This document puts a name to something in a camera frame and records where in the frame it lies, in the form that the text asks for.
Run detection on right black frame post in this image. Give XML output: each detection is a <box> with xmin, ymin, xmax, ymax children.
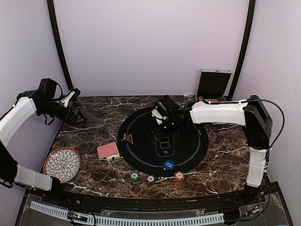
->
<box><xmin>228</xmin><ymin>0</ymin><xmax>256</xmax><ymax>100</ymax></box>

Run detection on black frame post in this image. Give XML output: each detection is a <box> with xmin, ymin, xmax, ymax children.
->
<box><xmin>47</xmin><ymin>0</ymin><xmax>74</xmax><ymax>90</ymax></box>
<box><xmin>228</xmin><ymin>0</ymin><xmax>256</xmax><ymax>100</ymax></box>

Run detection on white slotted cable duct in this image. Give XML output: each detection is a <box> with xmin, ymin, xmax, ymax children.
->
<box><xmin>30</xmin><ymin>201</ymin><xmax>224</xmax><ymax>226</ymax></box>

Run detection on floral ceramic plate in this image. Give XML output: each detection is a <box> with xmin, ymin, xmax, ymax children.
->
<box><xmin>43</xmin><ymin>147</ymin><xmax>81</xmax><ymax>183</ymax></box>

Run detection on red playing card deck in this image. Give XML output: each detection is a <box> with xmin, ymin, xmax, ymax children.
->
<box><xmin>97</xmin><ymin>142</ymin><xmax>120</xmax><ymax>161</ymax></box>

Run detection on green poker chip stack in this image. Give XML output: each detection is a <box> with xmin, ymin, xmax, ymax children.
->
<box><xmin>130</xmin><ymin>172</ymin><xmax>140</xmax><ymax>184</ymax></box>

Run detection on red poker chip stack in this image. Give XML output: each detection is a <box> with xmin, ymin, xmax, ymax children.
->
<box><xmin>174</xmin><ymin>171</ymin><xmax>185</xmax><ymax>186</ymax></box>

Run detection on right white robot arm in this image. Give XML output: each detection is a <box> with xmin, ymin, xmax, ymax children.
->
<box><xmin>151</xmin><ymin>95</ymin><xmax>272</xmax><ymax>204</ymax></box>

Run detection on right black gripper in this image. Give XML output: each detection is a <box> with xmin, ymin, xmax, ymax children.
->
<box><xmin>149</xmin><ymin>115</ymin><xmax>179</xmax><ymax>141</ymax></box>

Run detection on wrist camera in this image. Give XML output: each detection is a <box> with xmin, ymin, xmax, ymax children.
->
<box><xmin>151</xmin><ymin>95</ymin><xmax>180</xmax><ymax>125</ymax></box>
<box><xmin>60</xmin><ymin>88</ymin><xmax>80</xmax><ymax>107</ymax></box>

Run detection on triangular red dealer button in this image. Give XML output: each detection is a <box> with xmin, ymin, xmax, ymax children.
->
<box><xmin>121</xmin><ymin>134</ymin><xmax>134</xmax><ymax>145</ymax></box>

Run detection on aluminium poker chip case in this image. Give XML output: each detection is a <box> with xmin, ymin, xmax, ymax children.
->
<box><xmin>196</xmin><ymin>68</ymin><xmax>232</xmax><ymax>99</ymax></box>

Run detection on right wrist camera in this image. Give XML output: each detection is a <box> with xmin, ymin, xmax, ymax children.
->
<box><xmin>151</xmin><ymin>95</ymin><xmax>180</xmax><ymax>125</ymax></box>

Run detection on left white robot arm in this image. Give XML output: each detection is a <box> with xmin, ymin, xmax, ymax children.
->
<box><xmin>0</xmin><ymin>89</ymin><xmax>62</xmax><ymax>202</ymax></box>

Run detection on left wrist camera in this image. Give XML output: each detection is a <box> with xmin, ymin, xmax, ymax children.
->
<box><xmin>60</xmin><ymin>88</ymin><xmax>80</xmax><ymax>107</ymax></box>

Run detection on left black frame post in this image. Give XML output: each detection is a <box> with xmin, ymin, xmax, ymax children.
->
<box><xmin>47</xmin><ymin>0</ymin><xmax>74</xmax><ymax>90</ymax></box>

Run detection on blue small blind button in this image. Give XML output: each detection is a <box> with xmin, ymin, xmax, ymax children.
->
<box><xmin>164</xmin><ymin>160</ymin><xmax>175</xmax><ymax>170</ymax></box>

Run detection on round black poker mat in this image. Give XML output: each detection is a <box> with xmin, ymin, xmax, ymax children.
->
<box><xmin>117</xmin><ymin>107</ymin><xmax>209</xmax><ymax>177</ymax></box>

